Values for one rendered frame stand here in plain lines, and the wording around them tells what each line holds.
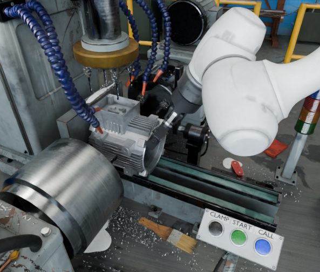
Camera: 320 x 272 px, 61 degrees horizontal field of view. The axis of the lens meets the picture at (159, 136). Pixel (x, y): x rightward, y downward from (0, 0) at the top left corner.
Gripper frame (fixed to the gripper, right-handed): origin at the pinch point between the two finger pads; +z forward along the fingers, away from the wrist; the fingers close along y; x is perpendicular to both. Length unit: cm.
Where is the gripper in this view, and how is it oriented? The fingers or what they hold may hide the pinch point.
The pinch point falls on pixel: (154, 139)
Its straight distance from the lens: 79.3
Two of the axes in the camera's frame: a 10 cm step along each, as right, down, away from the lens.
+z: -4.5, 5.6, 7.0
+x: 7.8, 6.2, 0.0
